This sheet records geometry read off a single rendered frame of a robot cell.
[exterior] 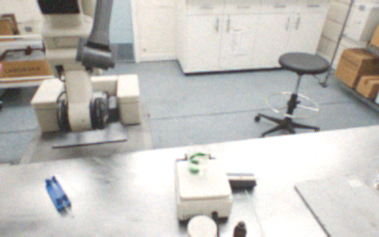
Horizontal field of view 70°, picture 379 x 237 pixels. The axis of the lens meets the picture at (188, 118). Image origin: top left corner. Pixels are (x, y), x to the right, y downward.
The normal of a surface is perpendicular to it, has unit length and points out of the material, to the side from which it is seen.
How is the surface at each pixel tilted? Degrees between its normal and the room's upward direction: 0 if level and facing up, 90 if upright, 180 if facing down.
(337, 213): 0
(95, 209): 0
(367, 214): 0
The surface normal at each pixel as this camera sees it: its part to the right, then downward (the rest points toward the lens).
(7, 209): 0.03, -0.84
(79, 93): 0.19, 0.12
